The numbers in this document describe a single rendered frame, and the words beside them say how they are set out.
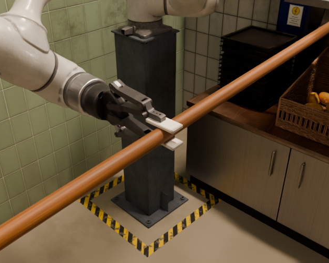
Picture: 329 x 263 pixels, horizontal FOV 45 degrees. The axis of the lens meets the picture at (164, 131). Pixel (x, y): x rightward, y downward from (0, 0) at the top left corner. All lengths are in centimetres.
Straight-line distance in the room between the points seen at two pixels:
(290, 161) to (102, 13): 121
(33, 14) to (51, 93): 17
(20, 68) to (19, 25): 8
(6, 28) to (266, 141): 137
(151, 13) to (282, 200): 107
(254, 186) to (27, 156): 118
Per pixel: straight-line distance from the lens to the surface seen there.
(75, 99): 87
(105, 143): 249
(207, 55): 266
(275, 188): 202
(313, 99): 212
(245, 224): 223
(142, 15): 173
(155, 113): 75
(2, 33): 82
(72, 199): 63
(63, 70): 90
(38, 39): 86
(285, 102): 187
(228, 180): 217
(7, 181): 219
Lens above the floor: 154
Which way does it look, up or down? 31 degrees down
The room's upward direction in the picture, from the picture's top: straight up
